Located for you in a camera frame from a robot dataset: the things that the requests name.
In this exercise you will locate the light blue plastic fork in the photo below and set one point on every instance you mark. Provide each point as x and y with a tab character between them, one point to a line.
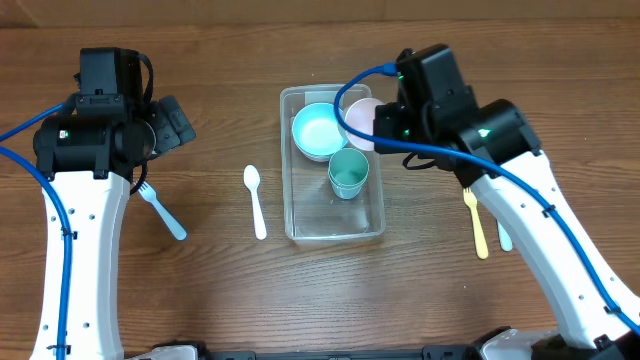
148	193

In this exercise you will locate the light blue plastic bowl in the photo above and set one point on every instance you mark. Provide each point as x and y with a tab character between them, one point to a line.
316	132

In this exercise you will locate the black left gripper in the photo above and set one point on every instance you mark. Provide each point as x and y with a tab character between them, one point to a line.
175	126

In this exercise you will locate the white plastic spoon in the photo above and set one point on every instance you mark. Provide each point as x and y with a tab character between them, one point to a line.
251	179

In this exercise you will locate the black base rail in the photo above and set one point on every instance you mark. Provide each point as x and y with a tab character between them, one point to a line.
429	352

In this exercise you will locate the green plastic cup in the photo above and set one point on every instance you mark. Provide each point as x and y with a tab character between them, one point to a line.
348	171

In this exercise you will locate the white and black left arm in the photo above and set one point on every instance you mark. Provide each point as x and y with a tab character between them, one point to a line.
86	155

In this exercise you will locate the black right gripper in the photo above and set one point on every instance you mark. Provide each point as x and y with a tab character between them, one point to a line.
389	116

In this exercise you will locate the pink plastic cup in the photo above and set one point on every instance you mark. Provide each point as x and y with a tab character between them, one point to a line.
360	116

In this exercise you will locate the yellow plastic utensil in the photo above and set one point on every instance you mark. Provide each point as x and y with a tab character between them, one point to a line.
480	243

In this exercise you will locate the clear plastic container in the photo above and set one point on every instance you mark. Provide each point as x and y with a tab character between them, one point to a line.
312	210

